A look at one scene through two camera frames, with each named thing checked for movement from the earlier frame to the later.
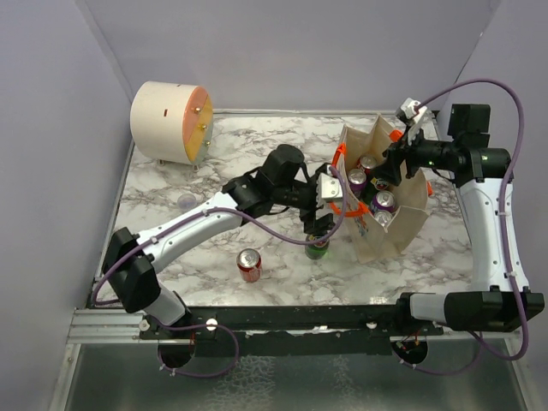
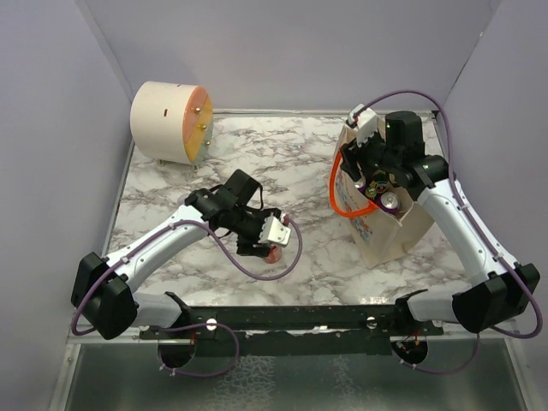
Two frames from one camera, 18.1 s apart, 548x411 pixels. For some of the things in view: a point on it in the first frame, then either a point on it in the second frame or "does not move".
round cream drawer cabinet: [171, 122] does not move
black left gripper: [307, 215] → [247, 247]
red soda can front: [249, 261] → [274, 256]
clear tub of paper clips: [187, 201] does not move
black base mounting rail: [300, 330] does not move
